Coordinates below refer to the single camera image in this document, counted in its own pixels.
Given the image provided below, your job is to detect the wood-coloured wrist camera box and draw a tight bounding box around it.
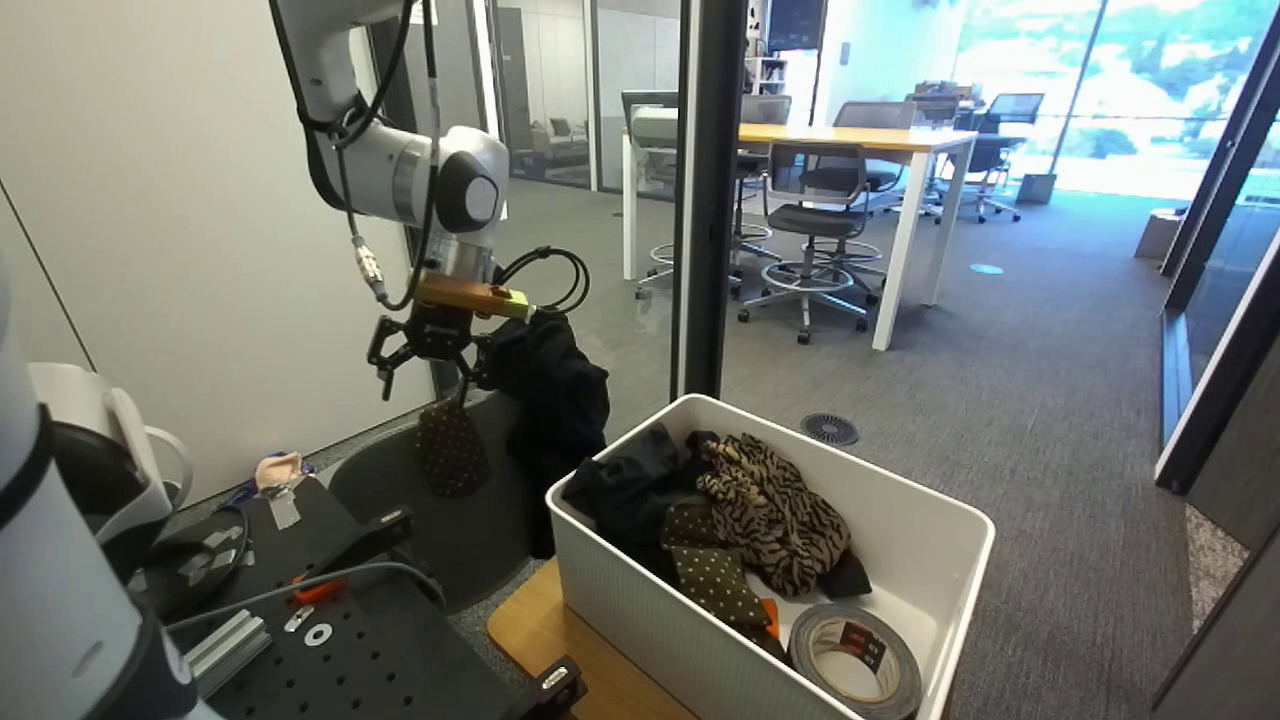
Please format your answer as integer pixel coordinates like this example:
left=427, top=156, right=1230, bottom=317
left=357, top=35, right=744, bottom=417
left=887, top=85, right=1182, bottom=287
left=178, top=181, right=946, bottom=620
left=410, top=271, right=535, bottom=320

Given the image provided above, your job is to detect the crumpled white tape piece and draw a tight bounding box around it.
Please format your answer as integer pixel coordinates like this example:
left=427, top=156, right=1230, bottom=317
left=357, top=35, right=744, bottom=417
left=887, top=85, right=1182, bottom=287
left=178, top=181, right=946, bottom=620
left=247, top=449, right=311, bottom=536

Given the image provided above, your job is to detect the round floor outlet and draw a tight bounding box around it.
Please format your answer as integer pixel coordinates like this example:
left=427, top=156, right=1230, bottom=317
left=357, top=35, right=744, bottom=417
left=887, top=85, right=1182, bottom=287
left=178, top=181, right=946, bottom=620
left=798, top=413, right=865, bottom=449

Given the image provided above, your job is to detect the black computer monitor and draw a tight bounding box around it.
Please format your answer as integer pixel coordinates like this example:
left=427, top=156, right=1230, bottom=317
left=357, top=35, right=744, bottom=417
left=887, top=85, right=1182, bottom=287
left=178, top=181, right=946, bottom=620
left=986, top=87, right=1050, bottom=132

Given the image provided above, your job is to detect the grey cable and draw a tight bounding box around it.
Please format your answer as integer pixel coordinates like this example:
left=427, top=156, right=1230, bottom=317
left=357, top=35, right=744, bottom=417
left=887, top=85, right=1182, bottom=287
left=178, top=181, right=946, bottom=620
left=162, top=555, right=450, bottom=637

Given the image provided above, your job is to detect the small beige bin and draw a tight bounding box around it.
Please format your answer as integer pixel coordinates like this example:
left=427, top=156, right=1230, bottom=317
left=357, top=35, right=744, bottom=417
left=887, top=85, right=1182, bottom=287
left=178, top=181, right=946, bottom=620
left=1132, top=204, right=1193, bottom=264

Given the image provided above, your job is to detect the grey duct tape roll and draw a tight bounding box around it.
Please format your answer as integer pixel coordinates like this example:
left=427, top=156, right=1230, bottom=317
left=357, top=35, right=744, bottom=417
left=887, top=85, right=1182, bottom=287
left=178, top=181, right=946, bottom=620
left=786, top=600, right=927, bottom=720

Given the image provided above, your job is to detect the white plastic storage box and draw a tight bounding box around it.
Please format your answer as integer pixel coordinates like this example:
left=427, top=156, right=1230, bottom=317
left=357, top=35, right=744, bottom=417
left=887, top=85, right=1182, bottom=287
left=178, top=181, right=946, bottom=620
left=539, top=391, right=999, bottom=720

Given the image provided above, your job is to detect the leopard print cloth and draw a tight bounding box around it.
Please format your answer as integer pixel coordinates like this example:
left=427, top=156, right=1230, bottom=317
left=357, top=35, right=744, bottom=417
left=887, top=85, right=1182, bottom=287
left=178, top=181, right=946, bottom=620
left=659, top=427, right=857, bottom=600

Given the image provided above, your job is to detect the black garment on chair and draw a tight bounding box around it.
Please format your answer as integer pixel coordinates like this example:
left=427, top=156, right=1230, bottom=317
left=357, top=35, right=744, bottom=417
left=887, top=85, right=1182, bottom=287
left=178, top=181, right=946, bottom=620
left=471, top=304, right=611, bottom=560

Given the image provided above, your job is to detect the grey office chair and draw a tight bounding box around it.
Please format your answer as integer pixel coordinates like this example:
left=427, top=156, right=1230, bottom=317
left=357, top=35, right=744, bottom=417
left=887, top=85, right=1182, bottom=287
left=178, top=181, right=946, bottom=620
left=736, top=139, right=887, bottom=346
left=915, top=81, right=1050, bottom=226

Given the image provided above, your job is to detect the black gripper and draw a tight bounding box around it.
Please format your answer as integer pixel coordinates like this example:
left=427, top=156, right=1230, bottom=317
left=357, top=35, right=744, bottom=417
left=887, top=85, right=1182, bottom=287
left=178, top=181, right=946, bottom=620
left=364, top=304, right=488, bottom=413

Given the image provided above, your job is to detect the silver aluminium bracket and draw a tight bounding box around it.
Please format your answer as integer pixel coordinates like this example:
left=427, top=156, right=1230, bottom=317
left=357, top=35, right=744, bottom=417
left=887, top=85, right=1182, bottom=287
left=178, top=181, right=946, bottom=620
left=174, top=602, right=272, bottom=688

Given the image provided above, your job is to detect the black cable with metal connector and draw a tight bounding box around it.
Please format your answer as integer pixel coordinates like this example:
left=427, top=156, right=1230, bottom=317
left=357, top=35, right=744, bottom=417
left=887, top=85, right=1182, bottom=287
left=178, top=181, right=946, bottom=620
left=293, top=0, right=450, bottom=310

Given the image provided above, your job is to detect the wooden office table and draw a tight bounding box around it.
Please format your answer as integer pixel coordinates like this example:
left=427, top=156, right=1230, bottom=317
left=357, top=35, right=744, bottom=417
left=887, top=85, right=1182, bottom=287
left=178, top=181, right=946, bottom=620
left=617, top=116, right=978, bottom=354

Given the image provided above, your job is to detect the black garment in box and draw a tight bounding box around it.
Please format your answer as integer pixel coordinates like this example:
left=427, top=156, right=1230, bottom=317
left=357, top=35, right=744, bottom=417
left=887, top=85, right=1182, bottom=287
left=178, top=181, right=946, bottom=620
left=559, top=424, right=697, bottom=574

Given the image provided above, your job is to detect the black camera cable loop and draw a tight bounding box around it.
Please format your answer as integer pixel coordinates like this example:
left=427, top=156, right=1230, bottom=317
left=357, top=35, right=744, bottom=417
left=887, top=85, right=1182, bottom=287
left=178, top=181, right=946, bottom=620
left=496, top=243, right=596, bottom=320

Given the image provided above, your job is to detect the black device with white stickers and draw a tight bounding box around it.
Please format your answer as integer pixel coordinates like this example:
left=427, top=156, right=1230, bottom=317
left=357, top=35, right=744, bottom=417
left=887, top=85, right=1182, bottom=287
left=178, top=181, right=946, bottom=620
left=135, top=515, right=260, bottom=609

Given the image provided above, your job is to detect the black perforated mounting board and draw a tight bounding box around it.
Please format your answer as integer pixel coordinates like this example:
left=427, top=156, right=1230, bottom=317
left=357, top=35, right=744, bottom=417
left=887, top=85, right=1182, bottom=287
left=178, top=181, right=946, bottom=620
left=135, top=471, right=592, bottom=720

